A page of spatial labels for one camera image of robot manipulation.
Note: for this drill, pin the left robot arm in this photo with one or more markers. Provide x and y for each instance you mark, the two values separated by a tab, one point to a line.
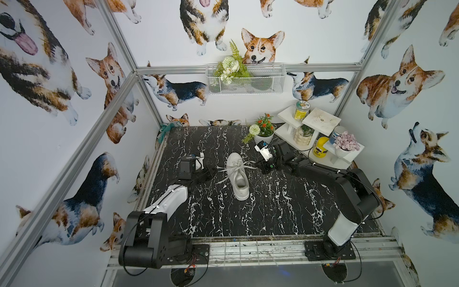
148	242

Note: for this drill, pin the blue white can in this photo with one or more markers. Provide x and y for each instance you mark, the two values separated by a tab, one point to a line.
338	131

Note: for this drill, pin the cream bumpy pot plant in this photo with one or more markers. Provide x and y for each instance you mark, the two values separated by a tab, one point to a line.
303	135

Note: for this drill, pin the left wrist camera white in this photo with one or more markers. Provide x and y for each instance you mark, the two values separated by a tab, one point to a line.
198	161

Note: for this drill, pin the white stepped shelf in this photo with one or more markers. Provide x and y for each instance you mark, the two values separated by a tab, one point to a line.
323	124

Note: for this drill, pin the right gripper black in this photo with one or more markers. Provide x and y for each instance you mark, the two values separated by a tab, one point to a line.
267	167

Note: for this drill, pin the white wire basket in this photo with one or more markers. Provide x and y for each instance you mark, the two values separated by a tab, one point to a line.
265	79

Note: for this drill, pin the white green artificial flowers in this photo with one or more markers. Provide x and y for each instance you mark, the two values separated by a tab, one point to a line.
231	69

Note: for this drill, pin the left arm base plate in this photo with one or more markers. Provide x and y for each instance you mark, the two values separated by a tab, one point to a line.
199	254

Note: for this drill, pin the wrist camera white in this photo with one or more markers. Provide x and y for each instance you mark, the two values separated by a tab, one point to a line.
263	149
198	161

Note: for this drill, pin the yellow round container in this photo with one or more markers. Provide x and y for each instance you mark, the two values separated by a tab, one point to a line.
319	149

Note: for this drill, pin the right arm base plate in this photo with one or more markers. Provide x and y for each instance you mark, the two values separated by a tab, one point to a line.
327	250

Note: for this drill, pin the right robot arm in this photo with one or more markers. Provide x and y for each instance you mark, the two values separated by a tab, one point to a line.
355	197

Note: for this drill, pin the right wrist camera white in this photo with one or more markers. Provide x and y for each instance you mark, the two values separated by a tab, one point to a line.
263	149

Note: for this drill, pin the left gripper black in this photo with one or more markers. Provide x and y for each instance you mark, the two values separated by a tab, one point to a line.
202	172

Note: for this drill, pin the white pot orange flowers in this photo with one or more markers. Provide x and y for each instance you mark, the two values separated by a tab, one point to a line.
263	128

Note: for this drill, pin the pink flowers white pot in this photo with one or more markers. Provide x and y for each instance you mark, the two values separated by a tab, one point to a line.
345	143

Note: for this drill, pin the white sneaker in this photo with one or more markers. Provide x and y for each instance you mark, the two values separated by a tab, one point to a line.
237	176

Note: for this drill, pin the clear jar yellow label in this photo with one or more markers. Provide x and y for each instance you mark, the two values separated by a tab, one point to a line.
302	109

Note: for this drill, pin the teal cloth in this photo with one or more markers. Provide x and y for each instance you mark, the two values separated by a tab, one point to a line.
164	129

